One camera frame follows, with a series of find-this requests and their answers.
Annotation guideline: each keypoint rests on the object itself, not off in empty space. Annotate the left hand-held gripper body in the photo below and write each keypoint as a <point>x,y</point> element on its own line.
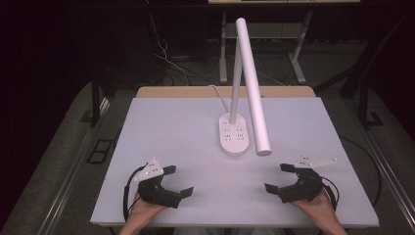
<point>156,191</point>

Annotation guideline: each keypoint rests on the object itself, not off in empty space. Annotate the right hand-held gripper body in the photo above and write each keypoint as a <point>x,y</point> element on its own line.
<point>303,187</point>

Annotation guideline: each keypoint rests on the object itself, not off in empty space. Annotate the person's left hand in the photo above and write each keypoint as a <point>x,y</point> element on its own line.
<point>143,210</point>

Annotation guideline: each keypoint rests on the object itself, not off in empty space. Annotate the person's right hand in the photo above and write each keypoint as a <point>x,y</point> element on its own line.
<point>314,209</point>

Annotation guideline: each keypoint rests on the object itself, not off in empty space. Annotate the white board mat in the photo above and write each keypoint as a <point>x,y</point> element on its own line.
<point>182,137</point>

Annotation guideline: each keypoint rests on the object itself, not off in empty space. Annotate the white desk lamp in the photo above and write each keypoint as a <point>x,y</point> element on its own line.
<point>253,91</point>

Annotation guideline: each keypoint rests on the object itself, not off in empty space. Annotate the black metal stand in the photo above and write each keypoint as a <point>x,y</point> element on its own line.
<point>95,98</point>
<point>362,81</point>

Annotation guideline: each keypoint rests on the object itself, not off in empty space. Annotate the black floor frame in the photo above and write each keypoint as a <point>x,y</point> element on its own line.
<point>99,151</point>

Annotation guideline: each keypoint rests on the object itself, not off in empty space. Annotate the grey metal desk frame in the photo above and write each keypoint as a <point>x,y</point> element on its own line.
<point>295,55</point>

